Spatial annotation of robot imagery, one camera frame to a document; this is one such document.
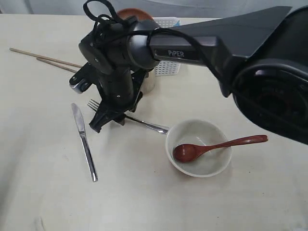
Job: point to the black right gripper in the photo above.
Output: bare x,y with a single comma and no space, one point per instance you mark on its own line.
121,92

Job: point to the steel cup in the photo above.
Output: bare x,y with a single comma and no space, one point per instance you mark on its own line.
148,83

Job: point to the steel table knife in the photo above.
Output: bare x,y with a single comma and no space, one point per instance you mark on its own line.
81,129

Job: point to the white perforated plastic basket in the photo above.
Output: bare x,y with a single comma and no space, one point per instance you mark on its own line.
166,68

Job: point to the steel fork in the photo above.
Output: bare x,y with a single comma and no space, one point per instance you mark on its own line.
159,128

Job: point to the wooden chopstick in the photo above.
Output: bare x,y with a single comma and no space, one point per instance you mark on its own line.
44,57
56,65

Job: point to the brown wooden plate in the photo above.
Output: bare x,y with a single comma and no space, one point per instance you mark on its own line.
138,13

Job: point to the brown wooden spoon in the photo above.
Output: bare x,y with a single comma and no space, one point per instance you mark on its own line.
185,153

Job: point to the grey ceramic bowl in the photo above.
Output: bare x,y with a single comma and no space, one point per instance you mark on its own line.
198,132

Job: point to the blue snack packet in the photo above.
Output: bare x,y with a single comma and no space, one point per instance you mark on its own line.
177,23

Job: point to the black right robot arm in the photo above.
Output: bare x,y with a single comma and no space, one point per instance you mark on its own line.
260,58

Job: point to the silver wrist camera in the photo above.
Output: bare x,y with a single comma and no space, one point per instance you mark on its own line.
83,78

